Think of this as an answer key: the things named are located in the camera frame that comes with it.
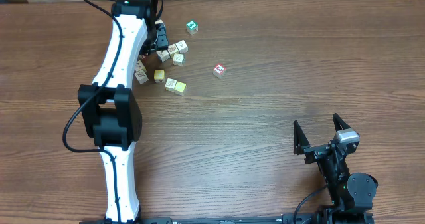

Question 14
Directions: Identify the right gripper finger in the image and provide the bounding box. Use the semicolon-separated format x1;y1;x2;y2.
293;120;311;155
333;113;350;131

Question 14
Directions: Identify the wooden block red pencil picture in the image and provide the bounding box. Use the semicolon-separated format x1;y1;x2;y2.
156;50;170;62

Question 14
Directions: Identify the wooden block scribble picture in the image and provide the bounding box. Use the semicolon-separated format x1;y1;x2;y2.
165;78;177;92

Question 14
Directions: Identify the yellow wooden block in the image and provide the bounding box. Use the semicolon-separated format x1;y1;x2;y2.
154;70;166;83
174;81;187;96

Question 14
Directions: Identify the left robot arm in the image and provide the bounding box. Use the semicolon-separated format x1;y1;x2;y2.
76;0;168;223

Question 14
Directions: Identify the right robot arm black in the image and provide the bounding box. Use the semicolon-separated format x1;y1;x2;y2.
292;113;378;224

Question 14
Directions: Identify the wooden block brown picture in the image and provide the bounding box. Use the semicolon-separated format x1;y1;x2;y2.
167;44;179;59

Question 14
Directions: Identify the wooden block triangle picture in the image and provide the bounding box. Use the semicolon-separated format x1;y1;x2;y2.
175;40;189;54

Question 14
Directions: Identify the wooden block green picture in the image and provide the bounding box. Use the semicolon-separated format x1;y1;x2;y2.
173;53;185;66

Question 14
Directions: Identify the wooden block squirrel picture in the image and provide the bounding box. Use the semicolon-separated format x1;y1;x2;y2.
135;60;147;72

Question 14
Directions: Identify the yellow top wooden block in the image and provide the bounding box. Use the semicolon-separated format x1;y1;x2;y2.
154;70;166;83

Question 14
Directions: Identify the green number four block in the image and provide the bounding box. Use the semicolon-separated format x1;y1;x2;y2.
186;20;199;35

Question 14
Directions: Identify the wooden block ball picture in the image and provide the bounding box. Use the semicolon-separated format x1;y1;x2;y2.
134;70;149;84

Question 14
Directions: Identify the red number three block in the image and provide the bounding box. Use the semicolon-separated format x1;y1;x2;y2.
213;63;226;78

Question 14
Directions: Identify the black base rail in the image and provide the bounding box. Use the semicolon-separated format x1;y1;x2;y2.
80;214;375;224

